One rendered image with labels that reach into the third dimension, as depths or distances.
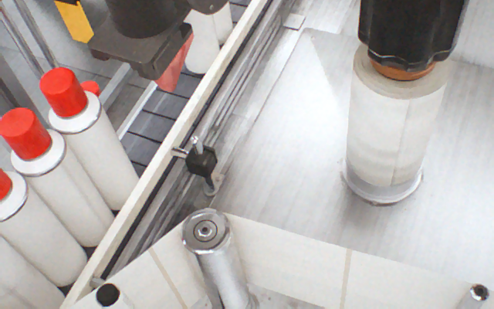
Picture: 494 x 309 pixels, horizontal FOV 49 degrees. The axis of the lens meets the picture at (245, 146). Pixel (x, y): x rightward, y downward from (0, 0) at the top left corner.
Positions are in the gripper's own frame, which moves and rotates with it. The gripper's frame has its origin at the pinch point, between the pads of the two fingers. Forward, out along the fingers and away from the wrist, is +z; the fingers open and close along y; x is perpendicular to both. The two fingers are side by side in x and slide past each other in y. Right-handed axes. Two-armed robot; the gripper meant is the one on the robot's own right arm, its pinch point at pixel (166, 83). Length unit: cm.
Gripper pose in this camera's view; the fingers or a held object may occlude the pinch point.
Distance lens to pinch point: 57.1
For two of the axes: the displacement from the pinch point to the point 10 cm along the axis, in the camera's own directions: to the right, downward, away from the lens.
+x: -9.0, -3.0, 3.1
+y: 4.2, -7.7, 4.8
